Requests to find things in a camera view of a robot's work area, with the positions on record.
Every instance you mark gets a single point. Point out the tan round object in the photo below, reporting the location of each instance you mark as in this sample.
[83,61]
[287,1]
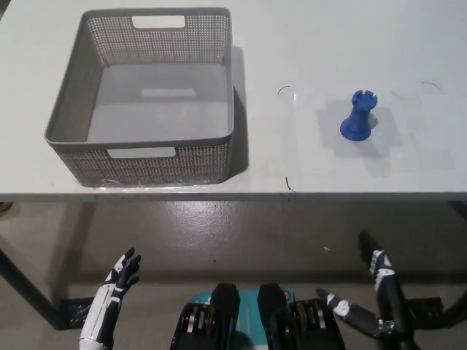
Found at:
[3,206]

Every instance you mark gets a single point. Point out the black teal robot body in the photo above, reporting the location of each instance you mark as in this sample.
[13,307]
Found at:
[226,302]

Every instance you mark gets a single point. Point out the grey perforated plastic basket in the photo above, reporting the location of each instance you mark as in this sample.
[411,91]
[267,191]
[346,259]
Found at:
[146,164]

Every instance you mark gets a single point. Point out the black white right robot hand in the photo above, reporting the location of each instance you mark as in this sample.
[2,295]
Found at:
[392,302]

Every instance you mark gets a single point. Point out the black metal table leg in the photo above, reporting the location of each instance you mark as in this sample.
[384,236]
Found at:
[25,282]

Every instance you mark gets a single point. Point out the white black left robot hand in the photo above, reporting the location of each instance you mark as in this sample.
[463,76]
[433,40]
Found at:
[104,310]

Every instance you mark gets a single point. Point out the blue rook chess piece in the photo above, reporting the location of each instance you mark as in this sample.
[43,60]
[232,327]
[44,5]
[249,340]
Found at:
[357,120]

